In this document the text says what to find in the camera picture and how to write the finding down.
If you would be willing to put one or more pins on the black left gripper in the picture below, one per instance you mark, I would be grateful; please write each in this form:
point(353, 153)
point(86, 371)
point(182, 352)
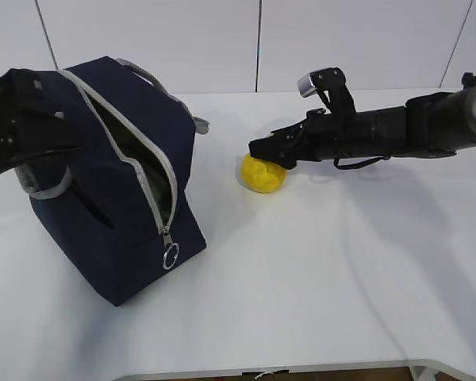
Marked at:
point(26, 134)

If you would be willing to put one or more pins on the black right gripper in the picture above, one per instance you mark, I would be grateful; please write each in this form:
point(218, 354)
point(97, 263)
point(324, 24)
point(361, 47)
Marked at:
point(318, 137)

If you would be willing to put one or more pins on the yellow pear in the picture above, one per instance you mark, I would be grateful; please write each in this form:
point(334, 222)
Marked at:
point(261, 176)

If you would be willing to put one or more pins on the navy blue lunch bag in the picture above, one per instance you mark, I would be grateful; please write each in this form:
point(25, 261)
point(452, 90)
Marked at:
point(117, 207)

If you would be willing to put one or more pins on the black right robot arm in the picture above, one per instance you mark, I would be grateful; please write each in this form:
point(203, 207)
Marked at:
point(430, 126)

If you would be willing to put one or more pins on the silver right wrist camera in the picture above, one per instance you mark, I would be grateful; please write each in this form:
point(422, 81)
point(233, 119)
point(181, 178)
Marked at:
point(326, 79)

